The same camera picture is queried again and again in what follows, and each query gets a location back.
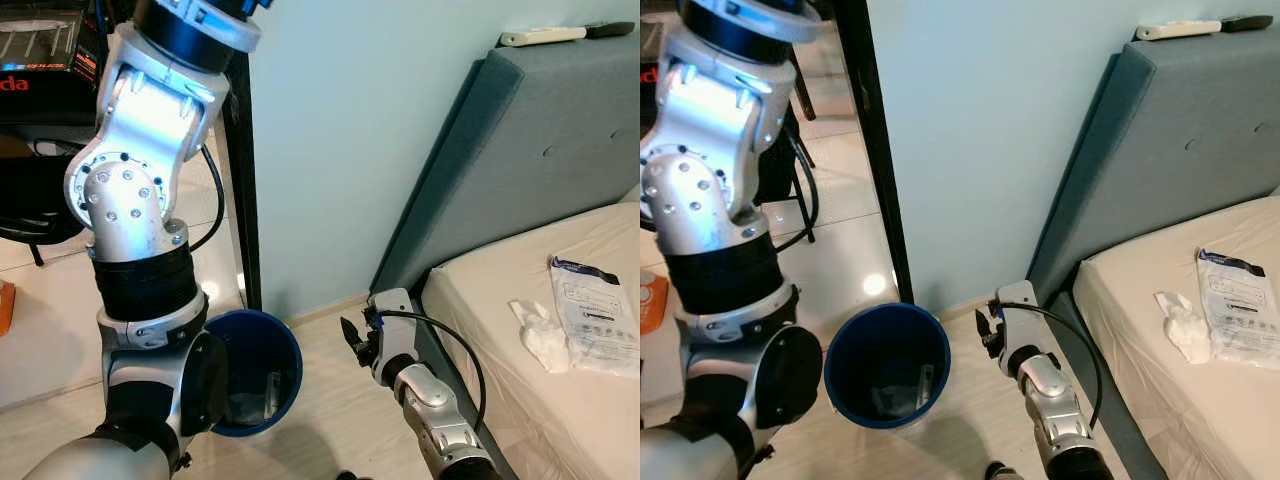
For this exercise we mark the small white labelled box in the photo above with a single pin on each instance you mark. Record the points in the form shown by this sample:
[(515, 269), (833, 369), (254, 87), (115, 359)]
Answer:
[(900, 400), (255, 400)]

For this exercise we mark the white tissue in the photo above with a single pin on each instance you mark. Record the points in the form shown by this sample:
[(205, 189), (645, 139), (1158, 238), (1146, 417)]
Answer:
[(1190, 335), (545, 340)]

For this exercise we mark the white blue plastic bag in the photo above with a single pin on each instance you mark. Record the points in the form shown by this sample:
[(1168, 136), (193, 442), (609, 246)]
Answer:
[(600, 320), (1240, 310)]

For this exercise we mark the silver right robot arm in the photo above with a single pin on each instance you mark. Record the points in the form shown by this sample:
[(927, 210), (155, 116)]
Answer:
[(430, 410), (1050, 400)]

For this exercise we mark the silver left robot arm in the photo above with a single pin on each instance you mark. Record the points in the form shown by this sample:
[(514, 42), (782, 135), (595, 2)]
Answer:
[(130, 200), (720, 200)]

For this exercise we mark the mattress with beige sheet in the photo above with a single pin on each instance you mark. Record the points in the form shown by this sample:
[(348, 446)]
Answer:
[(520, 400), (1180, 420)]

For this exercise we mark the teal upholstered headboard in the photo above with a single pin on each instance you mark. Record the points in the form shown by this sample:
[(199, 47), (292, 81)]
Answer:
[(1180, 150), (540, 150)]

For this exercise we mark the orange white shopping bag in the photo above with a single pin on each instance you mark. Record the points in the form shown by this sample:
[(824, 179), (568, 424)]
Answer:
[(6, 310), (652, 300)]

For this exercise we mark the white remote control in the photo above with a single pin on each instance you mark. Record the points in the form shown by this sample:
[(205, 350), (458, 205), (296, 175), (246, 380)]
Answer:
[(1180, 30), (540, 37)]

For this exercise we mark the black remote control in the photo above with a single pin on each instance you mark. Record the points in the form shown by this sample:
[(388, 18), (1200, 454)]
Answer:
[(1247, 23), (610, 29)]

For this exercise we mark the black red printed box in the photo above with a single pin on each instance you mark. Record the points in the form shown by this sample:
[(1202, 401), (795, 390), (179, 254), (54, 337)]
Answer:
[(650, 50), (40, 60)]

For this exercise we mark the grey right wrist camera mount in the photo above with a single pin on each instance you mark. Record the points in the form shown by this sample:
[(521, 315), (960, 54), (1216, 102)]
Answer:
[(392, 310), (1018, 300)]

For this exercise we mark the teal bed frame base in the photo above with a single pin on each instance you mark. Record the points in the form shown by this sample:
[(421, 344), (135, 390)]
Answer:
[(445, 350), (1110, 420)]

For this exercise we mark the black partition frame post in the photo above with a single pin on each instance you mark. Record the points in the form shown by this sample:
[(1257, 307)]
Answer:
[(880, 180), (240, 200)]

